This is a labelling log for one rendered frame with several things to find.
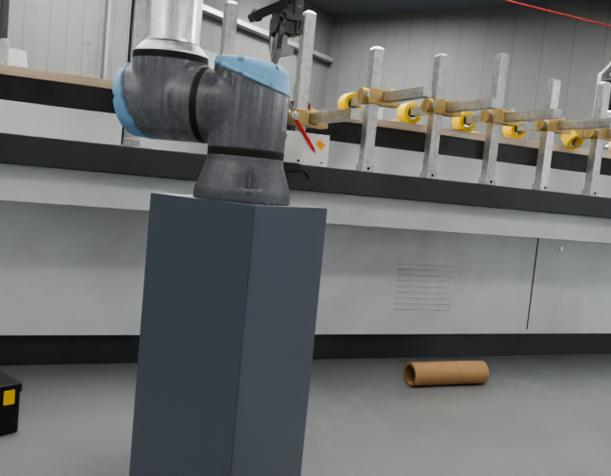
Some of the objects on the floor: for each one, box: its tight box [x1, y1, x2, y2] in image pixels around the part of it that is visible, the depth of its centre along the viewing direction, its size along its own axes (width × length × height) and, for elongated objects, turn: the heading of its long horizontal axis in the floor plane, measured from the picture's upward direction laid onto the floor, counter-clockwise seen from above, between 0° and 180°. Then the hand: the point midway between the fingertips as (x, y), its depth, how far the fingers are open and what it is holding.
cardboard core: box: [403, 361, 489, 386], centre depth 233 cm, size 30×8×8 cm
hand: (273, 61), depth 198 cm, fingers closed
